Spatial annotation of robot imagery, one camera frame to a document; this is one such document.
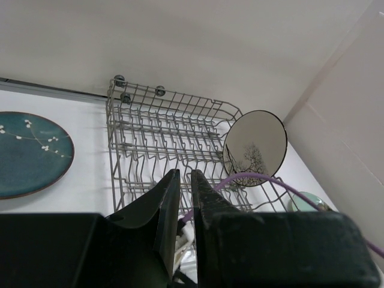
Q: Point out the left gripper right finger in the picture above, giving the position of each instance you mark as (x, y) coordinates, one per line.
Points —
(207, 206)

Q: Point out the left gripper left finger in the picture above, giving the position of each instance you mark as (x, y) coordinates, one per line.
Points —
(145, 244)

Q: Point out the cream plate tree drawing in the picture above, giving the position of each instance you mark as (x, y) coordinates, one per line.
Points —
(256, 143)

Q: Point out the light green flower plate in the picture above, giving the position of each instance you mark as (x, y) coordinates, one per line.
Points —
(297, 204)

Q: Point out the dark teal blossom plate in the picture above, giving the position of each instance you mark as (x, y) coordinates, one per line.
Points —
(35, 153)

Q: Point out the grey wire dish rack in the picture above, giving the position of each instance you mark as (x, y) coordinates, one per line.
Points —
(152, 130)

